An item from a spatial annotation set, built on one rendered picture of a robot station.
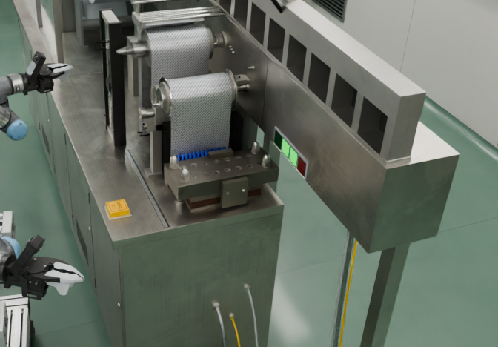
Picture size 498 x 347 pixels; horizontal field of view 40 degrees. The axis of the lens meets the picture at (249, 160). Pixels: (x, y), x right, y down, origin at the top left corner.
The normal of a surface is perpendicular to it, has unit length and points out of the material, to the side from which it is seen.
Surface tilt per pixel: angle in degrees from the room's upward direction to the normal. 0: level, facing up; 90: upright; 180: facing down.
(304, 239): 0
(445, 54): 90
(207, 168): 0
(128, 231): 0
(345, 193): 90
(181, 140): 90
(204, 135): 90
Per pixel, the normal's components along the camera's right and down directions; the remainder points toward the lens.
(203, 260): 0.40, 0.52
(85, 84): 0.07, -0.84
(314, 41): -0.91, 0.17
